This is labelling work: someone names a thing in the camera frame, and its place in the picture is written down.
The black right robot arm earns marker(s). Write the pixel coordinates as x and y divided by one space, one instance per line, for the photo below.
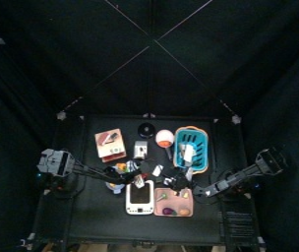
248 170

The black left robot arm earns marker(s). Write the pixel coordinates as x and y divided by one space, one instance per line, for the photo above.
64 163

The yellow toy starfruit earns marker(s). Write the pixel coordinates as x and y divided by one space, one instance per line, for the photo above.
185 194

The white smartphone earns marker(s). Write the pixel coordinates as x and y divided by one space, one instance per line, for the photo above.
139 198

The green toy vegetable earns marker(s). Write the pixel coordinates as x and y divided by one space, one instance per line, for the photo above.
161 197

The small grey white box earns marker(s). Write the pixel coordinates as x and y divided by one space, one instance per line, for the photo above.
140 149

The colourful toy food piece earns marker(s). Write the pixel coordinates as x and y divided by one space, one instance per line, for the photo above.
121 166

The light blue bowl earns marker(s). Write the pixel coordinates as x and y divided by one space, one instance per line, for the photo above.
115 187

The white item in basket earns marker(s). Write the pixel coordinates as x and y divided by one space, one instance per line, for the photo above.
187 153

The pink tray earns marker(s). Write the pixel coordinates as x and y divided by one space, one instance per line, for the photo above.
173 202

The blue basket with orange rim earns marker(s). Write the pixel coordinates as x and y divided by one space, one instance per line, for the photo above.
191 149

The white and orange toy ladle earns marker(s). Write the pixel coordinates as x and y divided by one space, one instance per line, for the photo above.
164 139

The purple toy eggplant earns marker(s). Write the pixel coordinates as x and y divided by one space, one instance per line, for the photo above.
169 211

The orange toy fruit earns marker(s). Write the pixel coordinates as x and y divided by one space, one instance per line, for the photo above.
183 212

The red and tan toy box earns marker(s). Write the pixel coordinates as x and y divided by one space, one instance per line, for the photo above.
111 144

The grey frame centre bracket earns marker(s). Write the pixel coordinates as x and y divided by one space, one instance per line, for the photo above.
148 115

